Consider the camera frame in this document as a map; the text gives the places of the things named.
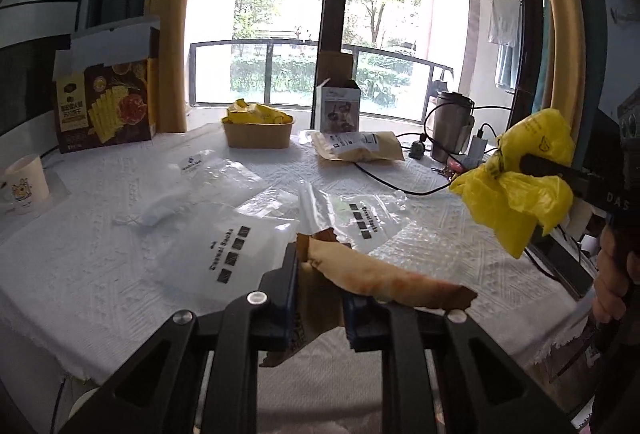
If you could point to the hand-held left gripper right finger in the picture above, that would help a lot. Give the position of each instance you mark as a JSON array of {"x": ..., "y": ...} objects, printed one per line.
[{"x": 351, "y": 316}]

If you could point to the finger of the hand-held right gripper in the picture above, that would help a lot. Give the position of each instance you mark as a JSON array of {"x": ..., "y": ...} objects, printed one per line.
[{"x": 552, "y": 168}]

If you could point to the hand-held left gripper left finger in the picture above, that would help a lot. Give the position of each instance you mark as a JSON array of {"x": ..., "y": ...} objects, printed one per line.
[{"x": 291, "y": 299}]

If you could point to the brown paper wrapper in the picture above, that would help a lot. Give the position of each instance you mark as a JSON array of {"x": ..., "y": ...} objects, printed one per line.
[{"x": 350, "y": 270}]

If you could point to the yellow plastic bag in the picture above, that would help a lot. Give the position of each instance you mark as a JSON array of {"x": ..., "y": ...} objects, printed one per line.
[{"x": 515, "y": 214}]

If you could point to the clear printed zip bag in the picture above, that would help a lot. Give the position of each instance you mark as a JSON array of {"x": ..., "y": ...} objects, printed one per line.
[
  {"x": 365, "y": 220},
  {"x": 225, "y": 239}
]

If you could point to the person's right forearm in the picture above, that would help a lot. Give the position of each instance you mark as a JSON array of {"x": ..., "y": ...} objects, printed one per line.
[{"x": 620, "y": 379}]

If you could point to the person's right hand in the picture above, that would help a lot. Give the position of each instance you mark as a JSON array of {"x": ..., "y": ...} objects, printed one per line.
[{"x": 607, "y": 286}]

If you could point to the white charger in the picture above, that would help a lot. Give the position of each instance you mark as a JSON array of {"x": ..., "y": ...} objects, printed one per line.
[{"x": 479, "y": 149}]

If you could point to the black flat device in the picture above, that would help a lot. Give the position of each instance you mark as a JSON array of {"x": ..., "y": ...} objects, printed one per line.
[{"x": 565, "y": 264}]

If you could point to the clear plastic strip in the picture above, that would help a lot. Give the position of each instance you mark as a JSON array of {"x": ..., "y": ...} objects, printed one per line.
[{"x": 306, "y": 206}]

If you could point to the red key bunch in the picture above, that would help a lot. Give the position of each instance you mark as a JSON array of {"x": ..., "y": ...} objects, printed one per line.
[{"x": 452, "y": 170}]

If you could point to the steel tumbler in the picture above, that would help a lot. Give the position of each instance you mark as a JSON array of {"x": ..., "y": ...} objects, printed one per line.
[{"x": 450, "y": 129}]

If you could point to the yellow curtain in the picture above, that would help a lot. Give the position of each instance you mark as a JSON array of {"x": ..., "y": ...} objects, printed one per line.
[
  {"x": 167, "y": 39},
  {"x": 555, "y": 39}
]

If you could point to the small grey figurine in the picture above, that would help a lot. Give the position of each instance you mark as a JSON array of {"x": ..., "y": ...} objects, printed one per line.
[{"x": 418, "y": 149}]

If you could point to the clear labelled plastic bag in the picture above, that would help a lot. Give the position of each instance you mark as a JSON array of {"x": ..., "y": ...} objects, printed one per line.
[{"x": 225, "y": 179}]

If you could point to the hanging grey towel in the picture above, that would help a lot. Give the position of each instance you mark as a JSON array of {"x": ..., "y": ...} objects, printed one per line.
[{"x": 504, "y": 39}]

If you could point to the kraft paper bowl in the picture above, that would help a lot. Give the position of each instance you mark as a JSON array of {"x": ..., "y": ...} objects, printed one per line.
[{"x": 257, "y": 137}]

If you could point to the kraft pouch with white label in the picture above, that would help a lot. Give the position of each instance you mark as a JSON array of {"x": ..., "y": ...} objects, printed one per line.
[{"x": 360, "y": 147}]

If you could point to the yellow snack packets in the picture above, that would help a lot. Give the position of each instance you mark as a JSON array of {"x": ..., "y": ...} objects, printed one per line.
[{"x": 257, "y": 114}]

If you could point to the small white carton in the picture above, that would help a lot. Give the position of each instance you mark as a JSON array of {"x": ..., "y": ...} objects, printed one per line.
[{"x": 340, "y": 112}]

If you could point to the white textured tablecloth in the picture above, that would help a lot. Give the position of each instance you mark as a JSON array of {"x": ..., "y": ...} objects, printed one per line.
[{"x": 100, "y": 264}]

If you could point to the brown cardboard box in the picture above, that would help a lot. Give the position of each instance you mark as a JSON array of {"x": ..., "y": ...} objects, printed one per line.
[{"x": 336, "y": 67}]

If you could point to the balcony railing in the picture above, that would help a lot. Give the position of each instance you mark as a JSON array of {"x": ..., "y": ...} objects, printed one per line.
[{"x": 270, "y": 45}]

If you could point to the dark brown cracker box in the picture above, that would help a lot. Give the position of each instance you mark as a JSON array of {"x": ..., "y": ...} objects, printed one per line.
[{"x": 110, "y": 104}]

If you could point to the white cartoon mug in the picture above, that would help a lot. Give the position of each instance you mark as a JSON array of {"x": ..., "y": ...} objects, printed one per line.
[{"x": 22, "y": 184}]

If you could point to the black white panel wardrobe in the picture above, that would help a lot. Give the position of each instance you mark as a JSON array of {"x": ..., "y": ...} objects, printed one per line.
[{"x": 35, "y": 14}]

